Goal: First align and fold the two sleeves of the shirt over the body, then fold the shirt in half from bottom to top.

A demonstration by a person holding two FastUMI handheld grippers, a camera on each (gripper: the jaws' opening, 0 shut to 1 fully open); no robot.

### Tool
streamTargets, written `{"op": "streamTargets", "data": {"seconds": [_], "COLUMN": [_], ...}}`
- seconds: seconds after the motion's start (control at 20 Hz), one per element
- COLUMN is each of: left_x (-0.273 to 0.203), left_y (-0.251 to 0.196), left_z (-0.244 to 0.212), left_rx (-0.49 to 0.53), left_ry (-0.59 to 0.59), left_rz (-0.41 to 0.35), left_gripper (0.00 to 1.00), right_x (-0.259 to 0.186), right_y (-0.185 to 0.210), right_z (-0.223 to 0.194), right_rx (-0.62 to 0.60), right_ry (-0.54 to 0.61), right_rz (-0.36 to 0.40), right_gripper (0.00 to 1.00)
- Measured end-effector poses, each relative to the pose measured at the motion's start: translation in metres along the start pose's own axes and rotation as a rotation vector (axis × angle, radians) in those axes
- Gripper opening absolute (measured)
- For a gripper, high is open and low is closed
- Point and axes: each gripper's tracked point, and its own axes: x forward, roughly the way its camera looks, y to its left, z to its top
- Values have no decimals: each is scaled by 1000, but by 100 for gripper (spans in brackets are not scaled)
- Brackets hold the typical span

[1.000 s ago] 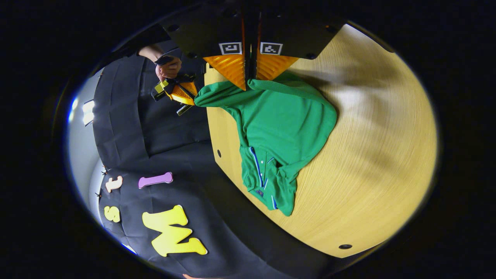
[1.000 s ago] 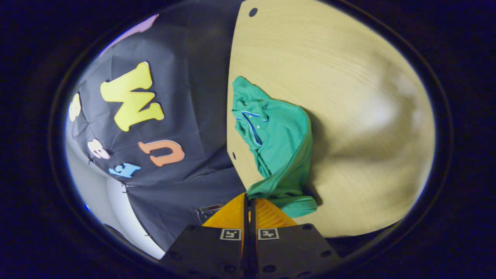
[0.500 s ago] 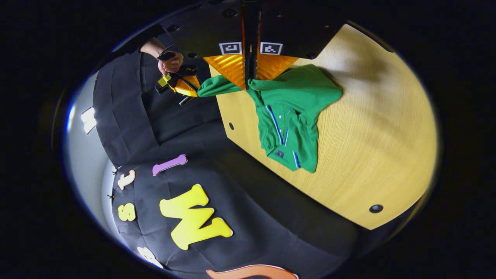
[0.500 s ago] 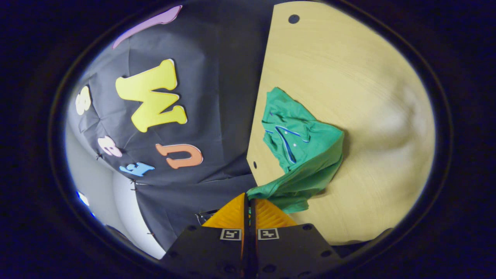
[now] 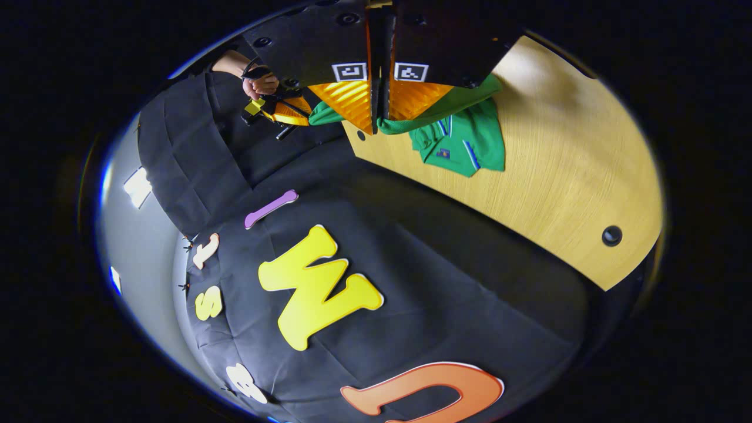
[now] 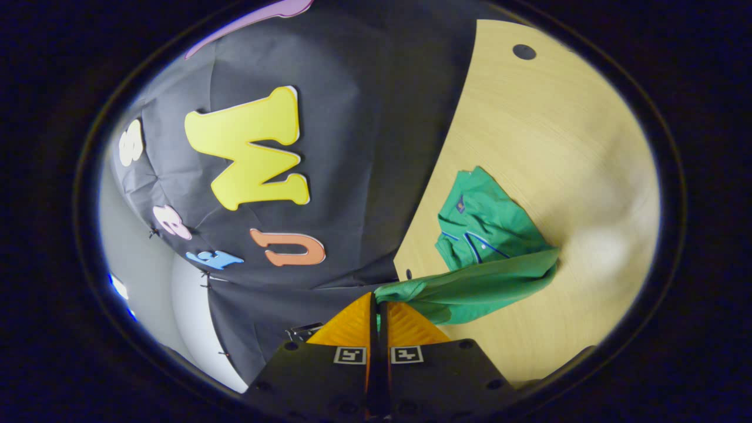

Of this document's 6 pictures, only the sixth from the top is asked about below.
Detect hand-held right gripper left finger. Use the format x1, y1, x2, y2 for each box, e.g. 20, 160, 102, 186
242, 292, 377, 421

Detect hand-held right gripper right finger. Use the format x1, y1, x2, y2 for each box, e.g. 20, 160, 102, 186
379, 301, 519, 421

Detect green T-shirt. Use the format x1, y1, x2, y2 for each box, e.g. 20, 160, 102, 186
374, 166, 562, 327

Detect black backdrop cloth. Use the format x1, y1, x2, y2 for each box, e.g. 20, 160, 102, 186
109, 0, 491, 385

